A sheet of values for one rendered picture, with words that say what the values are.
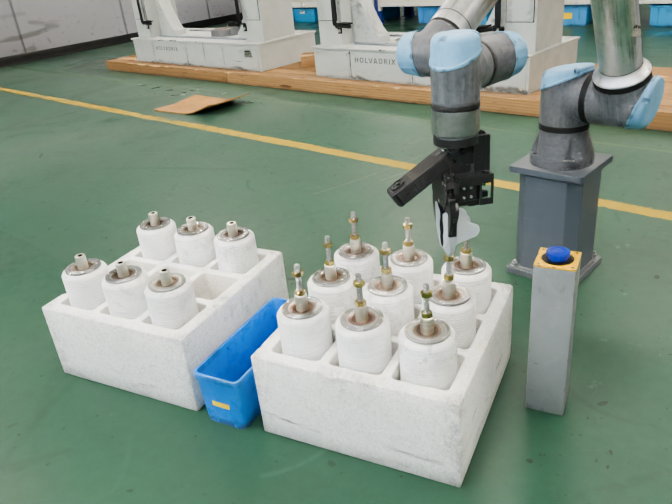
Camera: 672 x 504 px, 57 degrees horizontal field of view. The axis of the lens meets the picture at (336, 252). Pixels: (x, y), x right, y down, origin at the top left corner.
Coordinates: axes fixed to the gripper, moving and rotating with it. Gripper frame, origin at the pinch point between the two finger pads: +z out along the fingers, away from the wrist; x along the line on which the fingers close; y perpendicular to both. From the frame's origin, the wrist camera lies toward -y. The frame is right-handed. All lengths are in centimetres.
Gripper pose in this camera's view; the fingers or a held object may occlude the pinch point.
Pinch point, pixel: (444, 248)
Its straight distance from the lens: 109.0
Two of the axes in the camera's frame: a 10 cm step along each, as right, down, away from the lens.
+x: -1.7, -4.3, 8.9
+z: 0.9, 8.9, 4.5
